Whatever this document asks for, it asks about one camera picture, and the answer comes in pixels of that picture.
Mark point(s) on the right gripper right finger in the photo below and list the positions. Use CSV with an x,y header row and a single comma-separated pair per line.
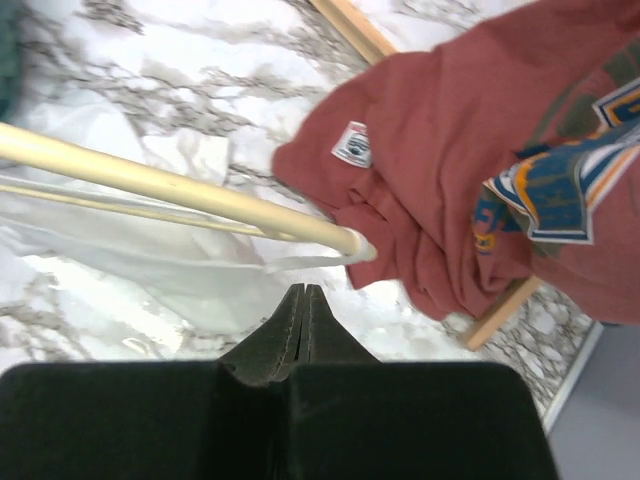
x,y
433,420

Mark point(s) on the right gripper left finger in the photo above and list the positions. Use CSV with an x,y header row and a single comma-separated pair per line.
x,y
121,420

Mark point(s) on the white tank top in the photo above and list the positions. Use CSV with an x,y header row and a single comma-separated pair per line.
x,y
199,266

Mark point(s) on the cream wooden hanger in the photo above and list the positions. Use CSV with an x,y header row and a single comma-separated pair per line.
x,y
263,218

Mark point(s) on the red graphic tank top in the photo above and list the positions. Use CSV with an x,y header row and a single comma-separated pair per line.
x,y
509,152

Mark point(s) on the wooden clothes rack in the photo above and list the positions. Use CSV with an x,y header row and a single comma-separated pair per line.
x,y
373,46

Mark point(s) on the clear blue plastic bin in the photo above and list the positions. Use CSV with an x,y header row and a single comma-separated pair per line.
x,y
10,57

